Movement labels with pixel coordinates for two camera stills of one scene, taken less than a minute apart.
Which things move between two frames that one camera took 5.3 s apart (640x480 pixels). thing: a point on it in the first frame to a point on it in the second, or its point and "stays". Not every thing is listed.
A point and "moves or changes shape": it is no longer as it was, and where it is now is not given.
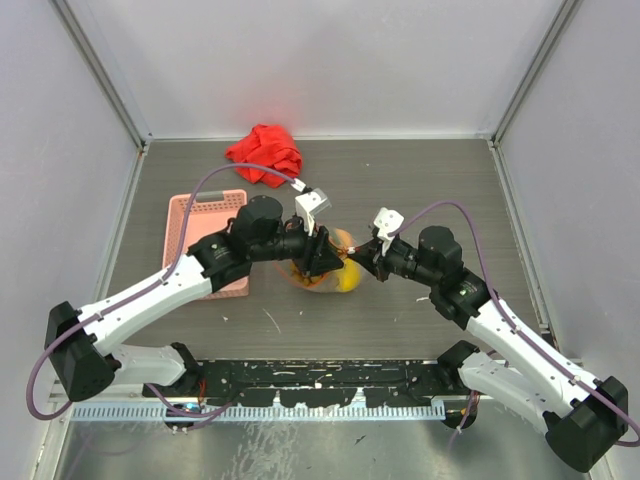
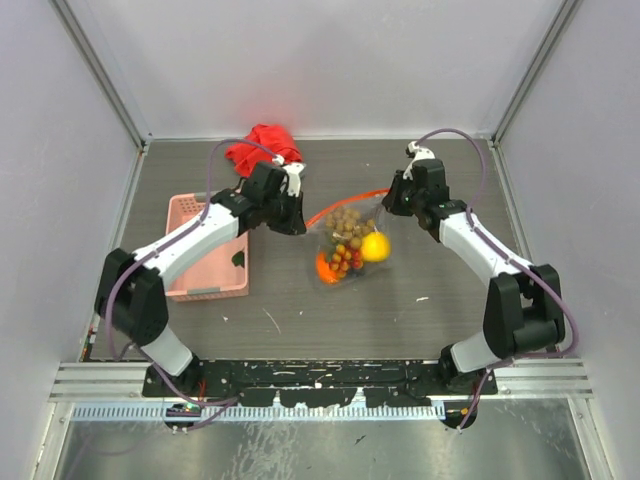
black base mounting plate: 322,382 stays
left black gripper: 317,255 to 293,225
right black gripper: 370,255 to 392,201
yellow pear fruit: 350,276 moves or changes shape
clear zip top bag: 341,279 moves or changes shape
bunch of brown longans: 302,278 to 347,227
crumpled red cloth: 271,146 stays
